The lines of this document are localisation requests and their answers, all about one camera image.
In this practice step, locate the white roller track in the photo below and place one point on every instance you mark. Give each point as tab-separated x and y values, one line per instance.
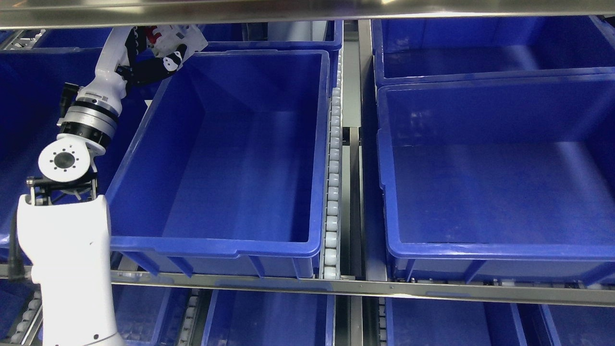
331	238

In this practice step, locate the metal shelf frame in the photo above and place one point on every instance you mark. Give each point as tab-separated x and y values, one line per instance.
362	278

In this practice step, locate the blue bin lower right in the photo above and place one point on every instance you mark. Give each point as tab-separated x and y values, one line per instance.
430	322

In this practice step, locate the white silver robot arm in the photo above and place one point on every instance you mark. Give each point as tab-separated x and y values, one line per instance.
69	244

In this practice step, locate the grey circuit breaker red switch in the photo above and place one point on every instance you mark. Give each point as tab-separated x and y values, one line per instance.
164	39

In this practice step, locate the blue bin rear centre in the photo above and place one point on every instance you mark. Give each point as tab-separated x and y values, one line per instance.
293	35

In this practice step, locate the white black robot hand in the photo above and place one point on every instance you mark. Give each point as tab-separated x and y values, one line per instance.
125	62

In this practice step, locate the blue bin lower centre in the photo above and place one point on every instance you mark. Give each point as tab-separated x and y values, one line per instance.
252	318

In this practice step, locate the blue bin left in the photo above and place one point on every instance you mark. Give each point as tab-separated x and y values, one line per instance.
31	85

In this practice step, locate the blue bin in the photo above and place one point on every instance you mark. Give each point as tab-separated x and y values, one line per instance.
293	35
252	318
226	173
31	85
506	179
427	50
430	322

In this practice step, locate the blue bin rear right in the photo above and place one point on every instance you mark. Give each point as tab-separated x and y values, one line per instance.
427	50

